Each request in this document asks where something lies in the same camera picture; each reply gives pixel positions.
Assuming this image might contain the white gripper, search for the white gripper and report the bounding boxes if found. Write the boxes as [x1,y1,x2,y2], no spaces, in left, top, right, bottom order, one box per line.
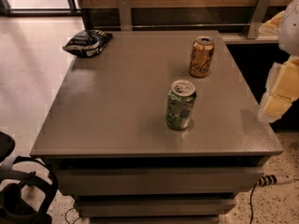
[258,0,299,123]

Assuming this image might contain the green soda can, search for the green soda can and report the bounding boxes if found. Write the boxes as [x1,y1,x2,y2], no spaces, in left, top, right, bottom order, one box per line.
[165,79,196,130]

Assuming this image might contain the orange soda can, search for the orange soda can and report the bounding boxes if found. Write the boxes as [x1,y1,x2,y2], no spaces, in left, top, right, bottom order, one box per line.
[189,36,215,77]

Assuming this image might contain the blue chip bag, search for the blue chip bag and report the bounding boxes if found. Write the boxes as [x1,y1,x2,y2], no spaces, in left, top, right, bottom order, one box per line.
[63,29,113,58]

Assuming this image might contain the white power strip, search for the white power strip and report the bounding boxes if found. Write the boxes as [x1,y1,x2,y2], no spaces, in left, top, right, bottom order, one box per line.
[256,175,293,187]

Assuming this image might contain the grey drawer cabinet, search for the grey drawer cabinet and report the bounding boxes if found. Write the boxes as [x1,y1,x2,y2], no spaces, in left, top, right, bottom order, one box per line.
[32,31,282,224]

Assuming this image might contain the black chair base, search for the black chair base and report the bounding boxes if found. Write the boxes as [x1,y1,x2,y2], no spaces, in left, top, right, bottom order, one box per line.
[0,133,58,224]

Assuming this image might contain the right metal wall bracket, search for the right metal wall bracket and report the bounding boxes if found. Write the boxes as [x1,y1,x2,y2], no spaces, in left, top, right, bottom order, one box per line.
[245,0,271,39]

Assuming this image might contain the metal wall bracket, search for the metal wall bracket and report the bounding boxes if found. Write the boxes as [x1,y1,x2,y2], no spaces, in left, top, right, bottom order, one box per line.
[245,0,271,39]
[118,0,133,31]

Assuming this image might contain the black power cable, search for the black power cable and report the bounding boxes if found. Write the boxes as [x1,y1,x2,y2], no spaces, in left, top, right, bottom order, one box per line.
[248,184,258,224]

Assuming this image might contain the left metal wall bracket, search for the left metal wall bracket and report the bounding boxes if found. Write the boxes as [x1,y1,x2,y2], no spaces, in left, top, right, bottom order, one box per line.
[118,0,133,31]

